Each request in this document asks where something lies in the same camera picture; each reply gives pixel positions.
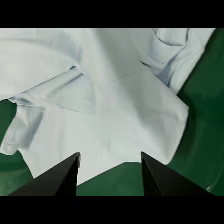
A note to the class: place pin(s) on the pale blue T-shirt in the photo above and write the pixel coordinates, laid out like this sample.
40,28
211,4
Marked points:
110,100

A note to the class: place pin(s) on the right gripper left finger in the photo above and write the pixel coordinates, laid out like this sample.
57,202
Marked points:
60,180

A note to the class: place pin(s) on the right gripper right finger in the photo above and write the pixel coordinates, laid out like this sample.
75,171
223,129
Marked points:
160,180

